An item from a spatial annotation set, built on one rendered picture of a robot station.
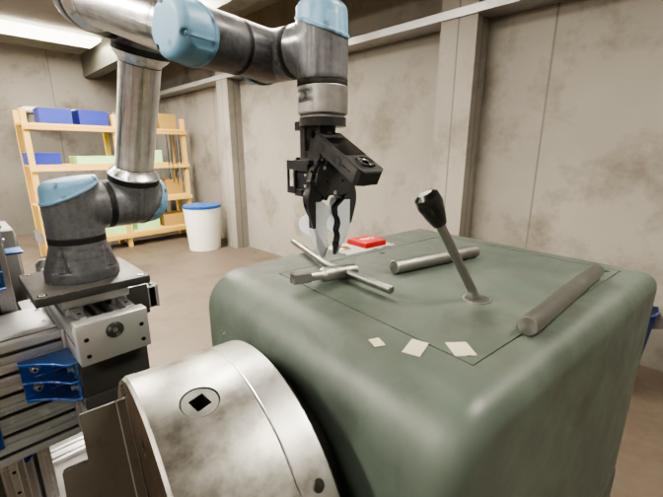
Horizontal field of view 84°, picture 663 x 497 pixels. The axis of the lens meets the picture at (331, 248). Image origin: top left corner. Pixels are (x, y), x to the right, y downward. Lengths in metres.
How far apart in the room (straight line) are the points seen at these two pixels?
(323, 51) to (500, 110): 2.91
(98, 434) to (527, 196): 3.17
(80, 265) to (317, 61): 0.69
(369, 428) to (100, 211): 0.80
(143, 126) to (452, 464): 0.88
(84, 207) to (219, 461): 0.74
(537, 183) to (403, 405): 3.03
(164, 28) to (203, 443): 0.46
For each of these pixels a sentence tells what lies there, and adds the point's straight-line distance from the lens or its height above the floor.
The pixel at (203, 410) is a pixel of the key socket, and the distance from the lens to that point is 0.37.
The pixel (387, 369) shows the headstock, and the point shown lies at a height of 1.25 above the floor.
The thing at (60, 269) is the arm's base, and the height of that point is 1.19.
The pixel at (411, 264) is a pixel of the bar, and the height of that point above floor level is 1.27.
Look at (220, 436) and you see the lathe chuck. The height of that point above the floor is 1.22.
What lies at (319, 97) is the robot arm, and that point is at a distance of 0.56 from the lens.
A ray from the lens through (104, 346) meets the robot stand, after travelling 0.92.
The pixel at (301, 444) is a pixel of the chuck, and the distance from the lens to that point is 0.36.
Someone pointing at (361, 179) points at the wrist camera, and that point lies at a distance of 0.49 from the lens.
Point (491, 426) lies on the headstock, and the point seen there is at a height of 1.24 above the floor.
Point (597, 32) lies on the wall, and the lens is 3.33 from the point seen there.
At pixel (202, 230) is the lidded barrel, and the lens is 5.82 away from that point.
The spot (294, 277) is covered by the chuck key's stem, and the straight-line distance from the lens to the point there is 0.51.
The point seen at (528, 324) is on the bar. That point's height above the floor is 1.27.
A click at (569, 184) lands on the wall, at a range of 3.25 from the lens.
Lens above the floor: 1.45
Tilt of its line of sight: 15 degrees down
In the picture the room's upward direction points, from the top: straight up
